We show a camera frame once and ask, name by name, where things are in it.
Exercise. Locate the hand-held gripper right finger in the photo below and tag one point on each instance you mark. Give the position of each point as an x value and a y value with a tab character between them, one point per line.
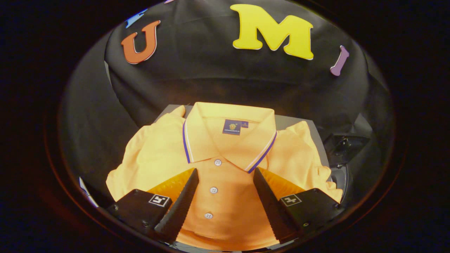
270	207

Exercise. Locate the yellow-orange polo shirt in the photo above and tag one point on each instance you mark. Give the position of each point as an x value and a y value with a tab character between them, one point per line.
225	203

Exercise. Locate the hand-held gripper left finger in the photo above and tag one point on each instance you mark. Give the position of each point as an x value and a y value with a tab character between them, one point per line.
181	207

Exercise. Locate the beige cabinet with dark top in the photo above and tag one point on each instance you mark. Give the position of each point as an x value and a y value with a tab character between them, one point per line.
291	119

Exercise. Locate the dark washing machine lid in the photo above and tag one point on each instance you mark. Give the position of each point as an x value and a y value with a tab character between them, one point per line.
346	146

